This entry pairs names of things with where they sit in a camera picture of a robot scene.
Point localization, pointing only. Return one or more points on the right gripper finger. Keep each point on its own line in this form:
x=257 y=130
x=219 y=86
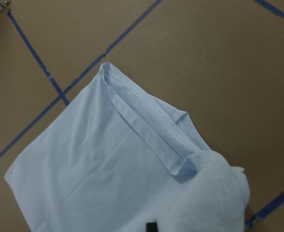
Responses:
x=151 y=227

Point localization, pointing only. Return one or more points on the light blue t-shirt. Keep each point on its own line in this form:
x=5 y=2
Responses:
x=118 y=158

